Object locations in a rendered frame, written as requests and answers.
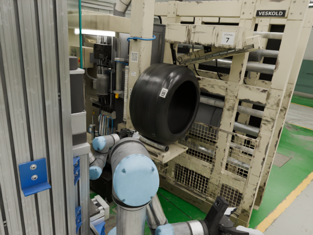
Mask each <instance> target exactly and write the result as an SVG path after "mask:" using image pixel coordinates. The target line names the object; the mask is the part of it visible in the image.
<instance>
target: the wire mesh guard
mask: <svg viewBox="0 0 313 235"><path fill-rule="evenodd" d="M194 123H196V124H199V125H202V126H205V127H208V128H212V129H215V130H218V131H221V132H225V133H228V134H231V135H234V136H235V137H236V136H237V137H239V138H243V139H247V140H249V141H253V142H256V143H255V147H254V151H253V155H252V158H251V163H250V167H249V170H248V174H247V177H246V182H245V187H244V190H243V195H242V198H241V202H240V206H239V210H238V213H237V212H236V211H235V212H234V213H236V214H238V215H240V213H241V209H242V205H243V202H244V198H245V193H246V190H247V186H248V182H249V178H250V174H251V171H252V166H253V162H254V158H255V154H256V151H257V147H258V143H259V140H256V139H253V138H249V137H246V136H243V135H240V134H237V133H233V132H231V131H227V130H224V129H220V128H217V127H215V126H211V125H208V124H204V123H201V122H198V121H195V120H194ZM192 127H193V126H192ZM195 129H196V127H195ZM198 130H199V129H198ZM201 130H202V129H201ZM204 132H205V130H204ZM200 133H201V132H200ZM207 133H208V132H207ZM210 133H211V132H210ZM217 136H218V135H217ZM220 137H221V136H220ZM223 138H225V137H223ZM227 139H228V138H227ZM230 140H231V139H230ZM234 142H235V141H234ZM238 143H239V142H238ZM241 144H243V143H241ZM245 145H246V144H245ZM249 147H250V145H249ZM244 149H245V148H244ZM240 151H241V149H240ZM244 152H245V151H244ZM243 155H244V154H243ZM247 157H248V156H247ZM246 160H247V159H246ZM160 166H161V165H160V163H158V169H157V171H158V173H159V174H160V175H162V176H164V177H166V178H168V179H170V180H172V181H174V182H176V183H178V184H180V185H182V186H184V187H185V188H187V189H189V190H191V191H193V192H195V193H197V194H199V195H201V196H203V197H205V198H207V199H209V200H211V201H213V202H214V201H215V199H212V198H213V197H212V198H210V197H209V196H206V195H205V194H203V193H201V192H199V191H197V190H195V188H194V189H193V187H192V186H191V187H192V188H191V187H190V186H187V185H185V183H184V184H183V183H181V182H179V181H180V180H179V181H177V180H175V179H173V178H171V177H170V176H167V175H165V174H163V173H160V172H159V170H160V169H161V168H160ZM161 167H162V166H161ZM162 170H163V169H162ZM164 171H166V170H164ZM167 173H168V171H167ZM169 173H170V172H169ZM243 173H244V172H243ZM182 174H183V173H182ZM172 175H173V174H172ZM174 176H175V175H174ZM242 176H243V175H242ZM177 177H178V176H177ZM174 178H175V177H174ZM182 178H183V176H182ZM179 179H180V177H179ZM182 180H183V179H182ZM187 180H188V179H187ZM184 181H185V180H184ZM190 181H191V180H190ZM189 184H190V183H189ZM192 185H193V184H192ZM195 186H196V185H195ZM200 189H201V188H200ZM203 190H204V189H203ZM206 192H207V191H206ZM209 193H210V192H209ZM212 195H213V194H212ZM215 197H216V195H215ZM237 198H238V197H237ZM236 201H237V200H236ZM232 202H233V201H232ZM228 203H229V202H228ZM235 203H236V202H235ZM231 205H232V204H231Z"/></svg>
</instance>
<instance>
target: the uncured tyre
mask: <svg viewBox="0 0 313 235"><path fill-rule="evenodd" d="M162 88H165V89H168V92H167V94H166V96H165V98H163V97H160V96H159V95H160V93H161V90H162ZM199 103H200V86H199V82H198V79H197V78H196V76H195V74H194V72H193V71H192V70H191V69H189V68H187V67H185V66H181V65H175V64H169V63H163V62H161V63H156V64H153V65H151V66H149V67H148V68H147V69H145V70H144V71H143V73H142V74H141V75H140V76H139V77H138V79H137V80H136V82H135V84H134V86H133V89H132V92H131V95H130V100H129V113H130V119H131V122H132V124H133V126H134V128H135V129H136V130H137V131H138V132H139V133H140V134H141V135H143V136H145V137H148V138H150V139H152V140H155V141H157V142H159V143H162V144H172V143H174V142H176V141H178V140H180V139H181V138H182V137H183V136H185V135H186V133H187V132H188V131H189V129H190V128H191V126H192V125H193V123H194V120H195V118H196V115H197V112H198V108H199ZM152 133H154V134H155V135H156V137H153V136H152Z"/></svg>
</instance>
